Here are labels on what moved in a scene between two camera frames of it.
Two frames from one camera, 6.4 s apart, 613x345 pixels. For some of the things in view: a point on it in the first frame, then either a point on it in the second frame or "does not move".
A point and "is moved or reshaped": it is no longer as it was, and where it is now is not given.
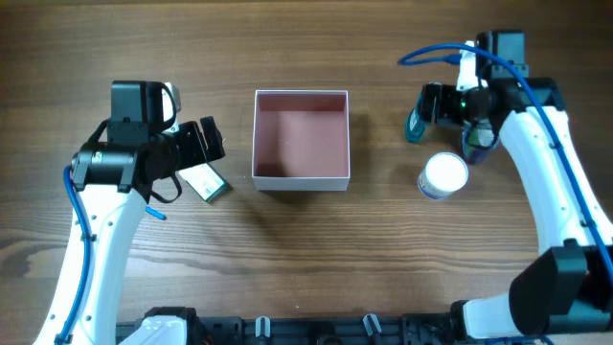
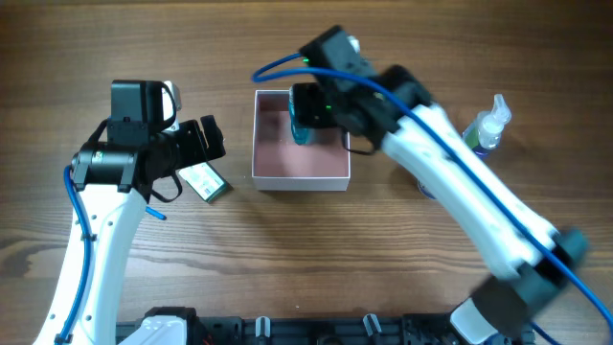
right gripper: (432, 103) -> (308, 107)
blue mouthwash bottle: (416, 126) is moved or reshaped
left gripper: (192, 144) does not move
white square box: (301, 140) does not move
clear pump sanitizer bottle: (479, 140) does not move
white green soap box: (207, 182) does not move
